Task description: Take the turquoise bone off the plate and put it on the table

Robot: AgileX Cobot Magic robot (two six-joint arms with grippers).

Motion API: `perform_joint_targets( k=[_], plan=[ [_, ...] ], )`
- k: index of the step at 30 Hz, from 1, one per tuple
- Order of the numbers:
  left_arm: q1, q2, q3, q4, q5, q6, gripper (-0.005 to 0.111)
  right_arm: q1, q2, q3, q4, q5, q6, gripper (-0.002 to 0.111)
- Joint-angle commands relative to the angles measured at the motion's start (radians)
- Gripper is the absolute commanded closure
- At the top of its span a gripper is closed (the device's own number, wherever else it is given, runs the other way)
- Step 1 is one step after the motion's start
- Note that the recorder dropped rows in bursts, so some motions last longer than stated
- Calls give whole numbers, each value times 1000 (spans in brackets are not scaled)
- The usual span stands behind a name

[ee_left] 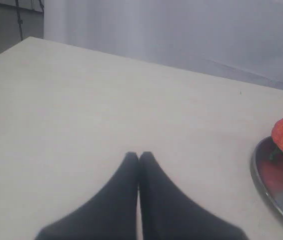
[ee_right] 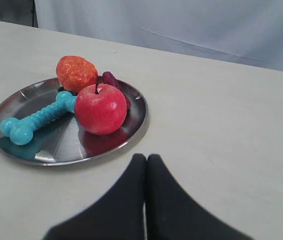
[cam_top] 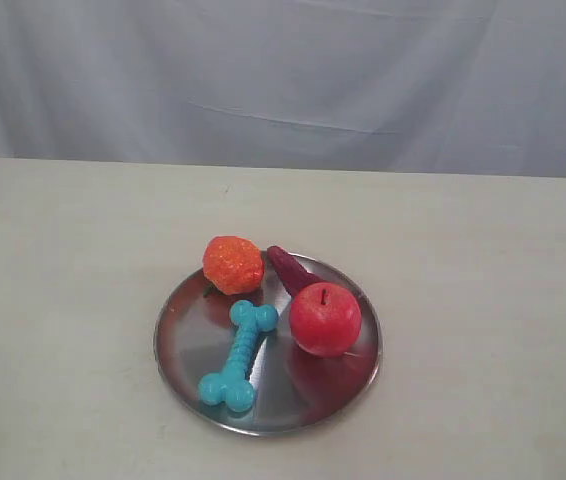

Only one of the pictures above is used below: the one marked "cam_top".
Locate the teal toy bone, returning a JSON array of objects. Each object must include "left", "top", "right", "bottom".
[{"left": 198, "top": 300, "right": 279, "bottom": 413}]

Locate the dark red chili pepper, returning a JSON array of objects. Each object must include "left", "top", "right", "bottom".
[{"left": 266, "top": 246, "right": 323, "bottom": 298}]

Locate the orange textured fruit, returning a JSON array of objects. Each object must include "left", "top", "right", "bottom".
[{"left": 202, "top": 236, "right": 265, "bottom": 295}]

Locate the red apple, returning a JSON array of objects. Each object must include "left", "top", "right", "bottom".
[{"left": 289, "top": 282, "right": 362, "bottom": 358}]

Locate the round stainless steel plate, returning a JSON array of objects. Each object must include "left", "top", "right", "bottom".
[{"left": 154, "top": 255, "right": 383, "bottom": 437}]

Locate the white backdrop cloth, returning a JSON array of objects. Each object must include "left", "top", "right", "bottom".
[{"left": 0, "top": 1, "right": 566, "bottom": 177}]

